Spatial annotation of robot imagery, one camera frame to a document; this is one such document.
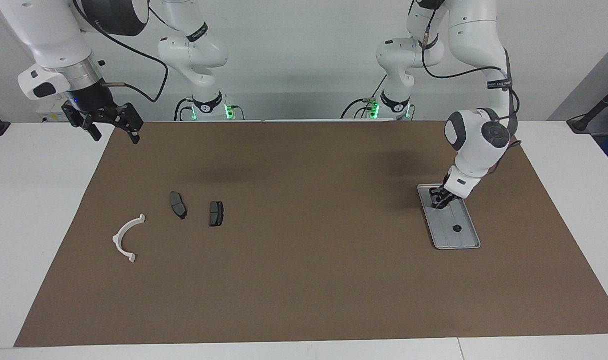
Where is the short dark brake pad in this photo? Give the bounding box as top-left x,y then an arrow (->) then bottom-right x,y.
209,200 -> 225,228

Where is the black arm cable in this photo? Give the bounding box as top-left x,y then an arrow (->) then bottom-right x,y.
420,0 -> 522,176
73,0 -> 170,104

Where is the brown table mat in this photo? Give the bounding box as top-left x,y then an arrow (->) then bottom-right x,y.
14,120 -> 608,348

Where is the white wall socket box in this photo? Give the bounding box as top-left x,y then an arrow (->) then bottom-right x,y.
38,97 -> 74,124

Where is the long dark brake pad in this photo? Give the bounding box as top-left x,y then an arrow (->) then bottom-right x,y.
169,191 -> 188,221

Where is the white semicircular bracket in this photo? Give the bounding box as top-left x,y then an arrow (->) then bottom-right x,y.
112,213 -> 147,264

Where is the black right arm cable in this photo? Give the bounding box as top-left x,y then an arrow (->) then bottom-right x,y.
73,0 -> 170,104

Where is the black left base cable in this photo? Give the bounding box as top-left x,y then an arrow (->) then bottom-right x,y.
340,75 -> 387,120

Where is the black stand with pole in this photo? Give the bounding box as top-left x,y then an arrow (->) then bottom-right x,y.
566,79 -> 608,134

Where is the silver metal tray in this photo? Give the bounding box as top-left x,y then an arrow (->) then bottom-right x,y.
416,183 -> 482,251

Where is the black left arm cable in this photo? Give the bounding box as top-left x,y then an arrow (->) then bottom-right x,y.
420,0 -> 522,176

